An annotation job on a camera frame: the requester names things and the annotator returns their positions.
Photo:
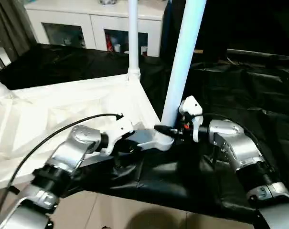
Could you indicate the grey brown curtain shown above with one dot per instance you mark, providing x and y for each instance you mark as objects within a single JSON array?
[{"x": 10, "y": 28}]

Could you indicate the white plastic table top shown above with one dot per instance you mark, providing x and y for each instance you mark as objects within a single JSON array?
[{"x": 51, "y": 107}]

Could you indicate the dark ornament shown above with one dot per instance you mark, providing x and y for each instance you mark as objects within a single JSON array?
[{"x": 108, "y": 2}]

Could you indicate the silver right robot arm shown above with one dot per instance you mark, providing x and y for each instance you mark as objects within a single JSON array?
[{"x": 242, "y": 145}]

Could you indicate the red bottle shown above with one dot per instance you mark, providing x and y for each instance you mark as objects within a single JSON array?
[{"x": 109, "y": 43}]

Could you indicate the dark metal bar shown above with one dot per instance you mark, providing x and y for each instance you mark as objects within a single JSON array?
[{"x": 266, "y": 55}]

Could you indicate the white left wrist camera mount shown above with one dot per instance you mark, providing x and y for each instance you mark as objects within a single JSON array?
[{"x": 118, "y": 133}]

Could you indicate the black mat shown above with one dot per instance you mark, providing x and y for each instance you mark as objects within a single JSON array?
[{"x": 242, "y": 95}]

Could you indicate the white sideboard cabinet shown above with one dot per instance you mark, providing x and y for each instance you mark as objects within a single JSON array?
[{"x": 75, "y": 12}]

